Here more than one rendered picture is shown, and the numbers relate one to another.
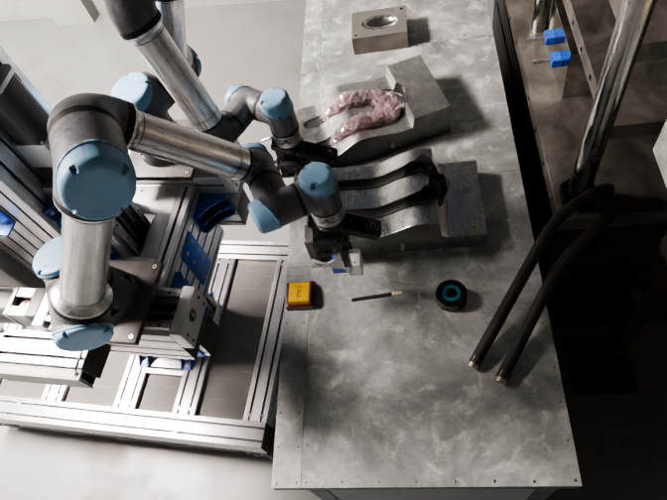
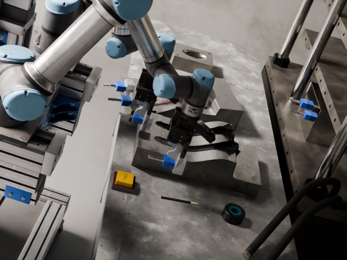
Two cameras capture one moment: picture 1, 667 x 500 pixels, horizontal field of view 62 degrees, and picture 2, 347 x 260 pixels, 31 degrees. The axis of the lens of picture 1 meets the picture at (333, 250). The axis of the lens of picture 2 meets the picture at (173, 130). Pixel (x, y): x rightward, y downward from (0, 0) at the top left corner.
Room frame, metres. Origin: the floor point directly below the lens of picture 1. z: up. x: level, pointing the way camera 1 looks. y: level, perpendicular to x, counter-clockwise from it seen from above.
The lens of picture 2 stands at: (-0.85, 0.83, 2.20)
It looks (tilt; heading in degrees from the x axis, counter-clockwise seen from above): 32 degrees down; 333
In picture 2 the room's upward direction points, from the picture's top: 20 degrees clockwise
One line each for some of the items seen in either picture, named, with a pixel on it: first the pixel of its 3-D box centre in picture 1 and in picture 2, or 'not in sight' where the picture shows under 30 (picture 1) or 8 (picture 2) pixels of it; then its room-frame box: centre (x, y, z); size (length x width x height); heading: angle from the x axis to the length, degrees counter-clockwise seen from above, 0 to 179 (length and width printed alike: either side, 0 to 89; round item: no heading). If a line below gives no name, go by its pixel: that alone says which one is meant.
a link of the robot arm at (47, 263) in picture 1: (70, 268); (13, 69); (0.81, 0.57, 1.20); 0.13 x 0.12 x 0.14; 7
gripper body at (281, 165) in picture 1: (292, 154); (149, 85); (1.07, 0.02, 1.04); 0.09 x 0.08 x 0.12; 73
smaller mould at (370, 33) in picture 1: (379, 30); (191, 60); (1.71, -0.43, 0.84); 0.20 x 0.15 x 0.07; 73
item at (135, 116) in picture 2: not in sight; (135, 117); (1.07, 0.04, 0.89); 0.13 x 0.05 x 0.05; 73
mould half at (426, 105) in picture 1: (362, 117); (179, 98); (1.30, -0.23, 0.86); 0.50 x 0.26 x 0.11; 90
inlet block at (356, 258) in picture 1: (336, 263); (166, 161); (0.76, 0.00, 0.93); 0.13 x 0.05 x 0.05; 73
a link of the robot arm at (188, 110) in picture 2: (327, 211); (192, 107); (0.75, -0.02, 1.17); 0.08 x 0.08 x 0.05
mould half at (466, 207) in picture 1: (392, 201); (199, 148); (0.93, -0.21, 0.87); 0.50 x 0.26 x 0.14; 73
